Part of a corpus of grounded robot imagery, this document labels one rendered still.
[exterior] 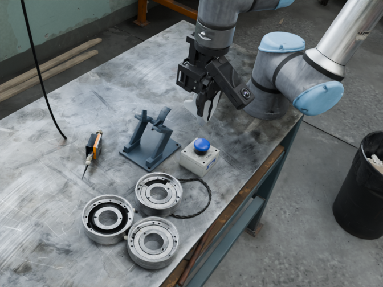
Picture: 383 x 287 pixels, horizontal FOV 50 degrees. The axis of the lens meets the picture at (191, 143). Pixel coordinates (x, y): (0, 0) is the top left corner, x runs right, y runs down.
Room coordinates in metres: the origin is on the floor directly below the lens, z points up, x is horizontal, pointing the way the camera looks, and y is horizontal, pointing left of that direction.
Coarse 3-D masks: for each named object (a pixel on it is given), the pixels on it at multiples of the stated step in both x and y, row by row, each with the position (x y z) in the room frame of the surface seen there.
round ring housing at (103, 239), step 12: (96, 204) 0.52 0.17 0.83; (120, 204) 0.53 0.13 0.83; (84, 216) 0.48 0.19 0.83; (96, 216) 0.49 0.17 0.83; (108, 216) 0.51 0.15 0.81; (120, 216) 0.50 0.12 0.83; (132, 216) 0.50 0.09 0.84; (84, 228) 0.45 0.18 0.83; (108, 228) 0.46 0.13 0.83; (96, 240) 0.44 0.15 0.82; (108, 240) 0.44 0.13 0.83; (120, 240) 0.46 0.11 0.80
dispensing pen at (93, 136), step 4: (96, 132) 0.74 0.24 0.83; (100, 132) 0.74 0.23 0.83; (92, 136) 0.70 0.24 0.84; (96, 136) 0.71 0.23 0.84; (92, 140) 0.69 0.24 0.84; (88, 144) 0.68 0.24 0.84; (92, 144) 0.68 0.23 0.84; (88, 148) 0.67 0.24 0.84; (92, 148) 0.67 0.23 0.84; (88, 152) 0.67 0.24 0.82; (92, 152) 0.67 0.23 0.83; (88, 156) 0.65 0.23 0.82; (92, 156) 0.66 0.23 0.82; (88, 160) 0.64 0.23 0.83; (88, 164) 0.63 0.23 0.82; (84, 172) 0.60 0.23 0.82
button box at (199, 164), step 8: (192, 144) 0.74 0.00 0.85; (184, 152) 0.70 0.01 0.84; (192, 152) 0.71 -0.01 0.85; (200, 152) 0.71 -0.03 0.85; (208, 152) 0.72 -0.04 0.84; (216, 152) 0.72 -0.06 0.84; (184, 160) 0.70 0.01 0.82; (192, 160) 0.69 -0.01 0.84; (200, 160) 0.69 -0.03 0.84; (208, 160) 0.69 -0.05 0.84; (216, 160) 0.73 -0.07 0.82; (192, 168) 0.69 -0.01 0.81; (200, 168) 0.68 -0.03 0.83; (208, 168) 0.69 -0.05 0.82; (200, 176) 0.67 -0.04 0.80
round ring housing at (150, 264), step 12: (156, 216) 0.51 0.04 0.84; (132, 228) 0.47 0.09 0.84; (168, 228) 0.49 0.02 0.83; (132, 240) 0.45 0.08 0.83; (144, 240) 0.46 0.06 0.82; (156, 240) 0.47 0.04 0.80; (132, 252) 0.41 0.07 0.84; (156, 252) 0.43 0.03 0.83; (144, 264) 0.40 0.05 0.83; (156, 264) 0.40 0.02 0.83; (168, 264) 0.42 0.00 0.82
